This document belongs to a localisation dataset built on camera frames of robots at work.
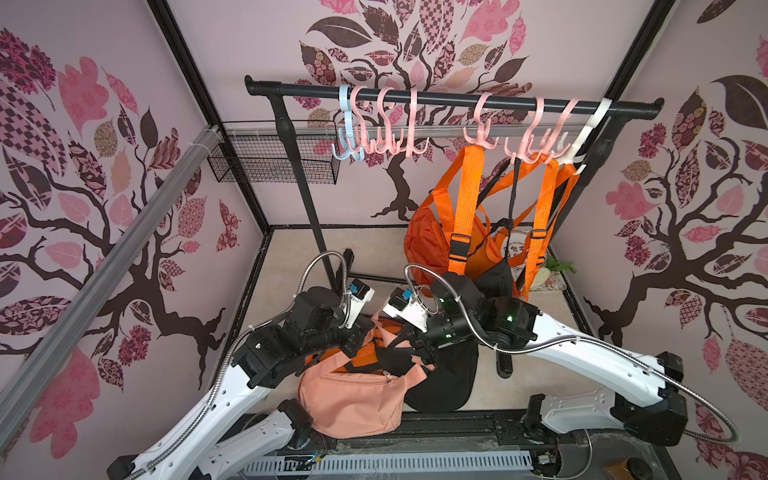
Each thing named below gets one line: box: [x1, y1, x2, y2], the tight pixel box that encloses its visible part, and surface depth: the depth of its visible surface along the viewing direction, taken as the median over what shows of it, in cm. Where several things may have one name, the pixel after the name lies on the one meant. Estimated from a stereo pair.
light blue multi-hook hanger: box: [332, 84, 364, 161], surface depth 49 cm
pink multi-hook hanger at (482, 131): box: [463, 92, 499, 150], surface depth 53 cm
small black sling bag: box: [474, 158, 521, 299], surface depth 66 cm
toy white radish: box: [531, 256, 577, 290], surface depth 103 cm
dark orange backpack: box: [403, 144, 485, 274], surface depth 63 cm
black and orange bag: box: [320, 316, 479, 412], surface depth 79 cm
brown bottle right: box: [602, 457, 653, 480], surface depth 64 cm
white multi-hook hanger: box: [556, 98, 613, 175], surface depth 51 cm
